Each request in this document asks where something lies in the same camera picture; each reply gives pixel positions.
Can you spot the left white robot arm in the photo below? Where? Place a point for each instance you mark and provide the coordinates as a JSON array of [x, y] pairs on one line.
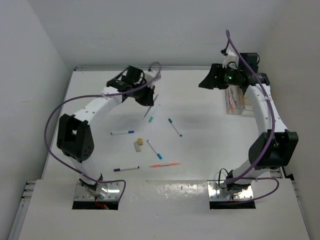
[[74, 136]]

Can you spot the yellow eraser block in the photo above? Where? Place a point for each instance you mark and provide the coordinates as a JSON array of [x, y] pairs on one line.
[[140, 141]]

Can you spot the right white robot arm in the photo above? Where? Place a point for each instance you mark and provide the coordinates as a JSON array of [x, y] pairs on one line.
[[275, 144]]

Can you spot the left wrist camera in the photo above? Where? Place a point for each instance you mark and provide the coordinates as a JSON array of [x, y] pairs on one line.
[[151, 76]]

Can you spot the orange highlighter pen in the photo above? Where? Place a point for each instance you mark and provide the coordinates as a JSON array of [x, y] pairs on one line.
[[165, 165]]

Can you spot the clear acrylic organizer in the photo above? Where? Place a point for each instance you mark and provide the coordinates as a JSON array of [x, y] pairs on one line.
[[244, 107]]

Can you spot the blue capped marker horizontal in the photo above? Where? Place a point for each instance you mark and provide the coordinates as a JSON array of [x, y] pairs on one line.
[[122, 132]]

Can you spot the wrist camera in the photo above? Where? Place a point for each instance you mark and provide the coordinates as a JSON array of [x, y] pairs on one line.
[[151, 76], [229, 56]]

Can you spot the beige eraser stick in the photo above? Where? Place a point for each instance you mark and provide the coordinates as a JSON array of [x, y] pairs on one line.
[[137, 147]]

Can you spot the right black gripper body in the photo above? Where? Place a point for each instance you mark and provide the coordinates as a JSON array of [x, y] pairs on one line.
[[225, 77]]

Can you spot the teal capped marker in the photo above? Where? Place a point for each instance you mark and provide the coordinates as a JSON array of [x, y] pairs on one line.
[[174, 127], [154, 113]]

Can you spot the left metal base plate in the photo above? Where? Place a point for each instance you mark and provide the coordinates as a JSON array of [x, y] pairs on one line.
[[107, 191]]

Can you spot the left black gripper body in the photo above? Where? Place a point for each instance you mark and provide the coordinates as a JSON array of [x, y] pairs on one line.
[[141, 95]]

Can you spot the metal base plate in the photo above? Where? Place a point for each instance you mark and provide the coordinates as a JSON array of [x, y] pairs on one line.
[[217, 194], [107, 191]]

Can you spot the blue capped marker diagonal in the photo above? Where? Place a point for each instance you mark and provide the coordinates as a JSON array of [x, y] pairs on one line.
[[154, 150]]

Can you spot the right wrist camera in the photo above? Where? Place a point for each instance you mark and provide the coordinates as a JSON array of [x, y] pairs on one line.
[[229, 56]]

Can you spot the teal capped marker left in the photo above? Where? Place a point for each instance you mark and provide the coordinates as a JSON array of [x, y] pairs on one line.
[[154, 113]]

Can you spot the pink highlighter pen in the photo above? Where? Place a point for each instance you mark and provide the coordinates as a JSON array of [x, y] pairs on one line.
[[232, 102]]

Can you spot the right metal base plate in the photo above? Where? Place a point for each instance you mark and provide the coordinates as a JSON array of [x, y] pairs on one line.
[[217, 194]]

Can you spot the teal capped marker right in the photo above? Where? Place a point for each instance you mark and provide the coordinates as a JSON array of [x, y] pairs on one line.
[[174, 127]]

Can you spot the purple capped marker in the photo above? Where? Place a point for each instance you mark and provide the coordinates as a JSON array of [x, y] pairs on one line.
[[126, 169]]

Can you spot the green clear pen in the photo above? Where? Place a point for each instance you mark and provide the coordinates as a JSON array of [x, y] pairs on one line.
[[149, 108]]

